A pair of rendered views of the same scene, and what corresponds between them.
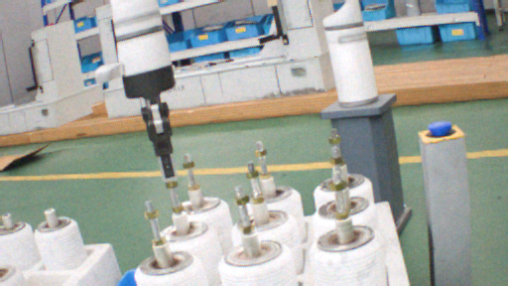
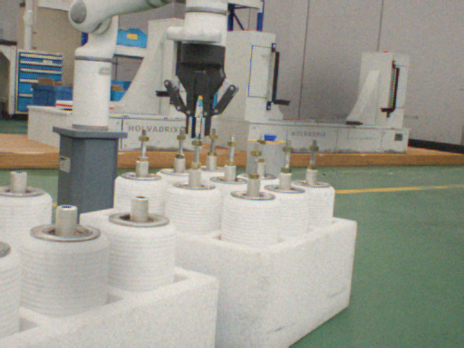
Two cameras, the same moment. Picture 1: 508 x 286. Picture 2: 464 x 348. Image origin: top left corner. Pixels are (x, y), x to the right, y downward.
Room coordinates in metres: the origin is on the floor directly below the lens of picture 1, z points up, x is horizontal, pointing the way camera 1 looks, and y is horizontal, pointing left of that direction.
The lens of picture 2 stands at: (0.39, 1.13, 0.42)
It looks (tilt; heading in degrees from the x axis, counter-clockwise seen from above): 7 degrees down; 292
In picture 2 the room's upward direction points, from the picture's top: 4 degrees clockwise
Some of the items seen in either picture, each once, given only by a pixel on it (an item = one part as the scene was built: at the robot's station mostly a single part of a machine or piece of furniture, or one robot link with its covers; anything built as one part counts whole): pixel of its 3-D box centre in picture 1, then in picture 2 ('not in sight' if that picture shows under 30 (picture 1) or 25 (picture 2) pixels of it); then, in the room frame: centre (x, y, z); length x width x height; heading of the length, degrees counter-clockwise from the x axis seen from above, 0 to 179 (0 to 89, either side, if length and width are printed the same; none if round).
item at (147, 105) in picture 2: not in sight; (119, 79); (2.34, -1.94, 0.45); 0.82 x 0.57 x 0.74; 59
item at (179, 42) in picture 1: (185, 40); not in sight; (6.89, 0.52, 0.36); 0.50 x 0.38 x 0.21; 149
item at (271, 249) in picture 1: (253, 253); (284, 189); (0.73, 0.03, 0.25); 0.08 x 0.08 x 0.01
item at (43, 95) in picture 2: not in sight; (62, 106); (3.98, -3.63, 0.18); 0.50 x 0.41 x 0.37; 154
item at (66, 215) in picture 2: not in sight; (66, 221); (0.81, 0.56, 0.26); 0.02 x 0.02 x 0.03
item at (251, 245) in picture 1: (251, 244); (285, 182); (0.73, 0.03, 0.26); 0.02 x 0.02 x 0.03
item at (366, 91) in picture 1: (352, 65); (91, 95); (1.34, -0.25, 0.39); 0.09 x 0.09 x 0.17; 59
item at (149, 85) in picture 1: (152, 97); (202, 69); (0.86, 0.13, 0.45); 0.08 x 0.08 x 0.09
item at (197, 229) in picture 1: (184, 231); (194, 186); (0.86, 0.13, 0.25); 0.08 x 0.08 x 0.01
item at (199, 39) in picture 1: (215, 34); not in sight; (6.64, 0.17, 0.36); 0.50 x 0.38 x 0.21; 149
